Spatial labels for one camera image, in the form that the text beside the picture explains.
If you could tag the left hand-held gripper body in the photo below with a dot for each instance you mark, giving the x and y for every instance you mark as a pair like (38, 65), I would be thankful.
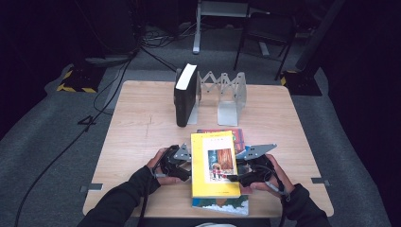
(173, 162)

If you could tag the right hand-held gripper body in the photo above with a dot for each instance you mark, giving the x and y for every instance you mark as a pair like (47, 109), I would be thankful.
(260, 170)

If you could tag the yellow book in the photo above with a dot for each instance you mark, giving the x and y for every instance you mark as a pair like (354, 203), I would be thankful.
(214, 164)

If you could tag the red illustrated book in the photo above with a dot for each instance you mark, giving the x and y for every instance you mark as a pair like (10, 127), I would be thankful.
(236, 137)

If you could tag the blue book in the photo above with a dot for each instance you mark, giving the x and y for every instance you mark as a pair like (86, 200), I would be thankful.
(220, 206)

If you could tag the expandable metal bookend rack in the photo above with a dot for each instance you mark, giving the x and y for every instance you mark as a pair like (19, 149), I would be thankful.
(228, 107)

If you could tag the black book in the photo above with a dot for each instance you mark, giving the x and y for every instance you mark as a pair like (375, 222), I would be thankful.
(184, 101)

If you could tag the person's left hand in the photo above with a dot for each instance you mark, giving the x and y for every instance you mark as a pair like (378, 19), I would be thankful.
(165, 181)

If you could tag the person's right hand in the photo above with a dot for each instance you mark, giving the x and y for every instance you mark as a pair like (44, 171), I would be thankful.
(280, 173)

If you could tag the white object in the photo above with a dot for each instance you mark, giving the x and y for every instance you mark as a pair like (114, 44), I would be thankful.
(216, 224)

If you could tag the grey tape strip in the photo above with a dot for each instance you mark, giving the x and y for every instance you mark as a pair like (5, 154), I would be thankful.
(91, 188)
(320, 181)

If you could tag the black yellow striped base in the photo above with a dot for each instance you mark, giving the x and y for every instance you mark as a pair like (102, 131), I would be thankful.
(78, 82)
(302, 85)

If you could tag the white desk stand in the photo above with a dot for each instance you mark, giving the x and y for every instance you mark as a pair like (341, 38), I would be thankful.
(198, 28)

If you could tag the black chair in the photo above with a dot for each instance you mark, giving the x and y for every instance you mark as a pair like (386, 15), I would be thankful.
(268, 28)

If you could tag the dark cabinet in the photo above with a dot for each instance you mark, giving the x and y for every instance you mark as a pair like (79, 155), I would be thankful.
(110, 28)

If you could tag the grey slanted post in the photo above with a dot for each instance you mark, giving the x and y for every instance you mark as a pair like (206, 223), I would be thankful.
(318, 31)

